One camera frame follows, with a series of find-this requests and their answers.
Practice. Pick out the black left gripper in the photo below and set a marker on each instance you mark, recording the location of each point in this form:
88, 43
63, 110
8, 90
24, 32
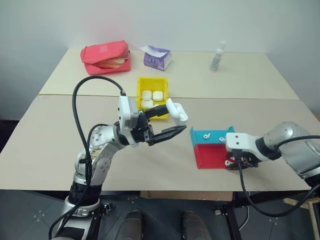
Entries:
143, 130

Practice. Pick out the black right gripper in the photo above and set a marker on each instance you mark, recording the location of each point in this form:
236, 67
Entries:
247, 160

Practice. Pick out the white earbud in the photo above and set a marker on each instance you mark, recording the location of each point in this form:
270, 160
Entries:
221, 139
227, 163
206, 136

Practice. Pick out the white earbud case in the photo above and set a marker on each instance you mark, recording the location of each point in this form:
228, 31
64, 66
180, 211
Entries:
176, 111
147, 103
146, 94
158, 95

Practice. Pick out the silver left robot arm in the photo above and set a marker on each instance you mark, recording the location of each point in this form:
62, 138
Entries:
100, 140

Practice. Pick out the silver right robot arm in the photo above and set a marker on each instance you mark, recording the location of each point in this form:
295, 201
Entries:
290, 136

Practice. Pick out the closed white earbud case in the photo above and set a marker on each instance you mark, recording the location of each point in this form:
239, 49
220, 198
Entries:
146, 94
158, 95
147, 103

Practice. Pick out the yellow plastic bin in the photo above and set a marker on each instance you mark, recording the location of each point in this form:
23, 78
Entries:
147, 85

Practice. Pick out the red plastic tray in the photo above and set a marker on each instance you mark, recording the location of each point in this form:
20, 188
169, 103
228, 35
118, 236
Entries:
210, 156

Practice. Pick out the blue plastic tray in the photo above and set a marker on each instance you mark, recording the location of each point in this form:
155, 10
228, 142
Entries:
200, 136

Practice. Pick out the brown cardboard sheet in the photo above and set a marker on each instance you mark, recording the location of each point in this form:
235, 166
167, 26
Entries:
187, 195

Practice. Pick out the purple tissue pack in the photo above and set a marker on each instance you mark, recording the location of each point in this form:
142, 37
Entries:
156, 58

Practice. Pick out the dark rounded shape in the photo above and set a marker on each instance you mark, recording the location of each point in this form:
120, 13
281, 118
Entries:
131, 225
196, 226

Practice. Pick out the clear spray bottle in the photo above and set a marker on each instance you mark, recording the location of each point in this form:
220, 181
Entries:
216, 60

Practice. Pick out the red fabric pouch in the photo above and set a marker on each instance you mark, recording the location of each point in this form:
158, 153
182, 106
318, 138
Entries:
100, 56

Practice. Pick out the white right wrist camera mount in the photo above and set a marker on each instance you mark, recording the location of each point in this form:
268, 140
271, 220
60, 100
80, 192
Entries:
237, 140

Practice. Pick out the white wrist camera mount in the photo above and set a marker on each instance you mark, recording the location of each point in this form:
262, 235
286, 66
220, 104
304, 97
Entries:
237, 140
124, 110

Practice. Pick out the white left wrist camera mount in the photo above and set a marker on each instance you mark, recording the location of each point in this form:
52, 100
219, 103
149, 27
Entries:
124, 110

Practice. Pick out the black table frame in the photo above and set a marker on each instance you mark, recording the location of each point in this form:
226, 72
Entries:
232, 220

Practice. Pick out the light wooden frame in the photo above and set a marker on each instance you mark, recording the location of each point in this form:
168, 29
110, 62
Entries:
310, 203

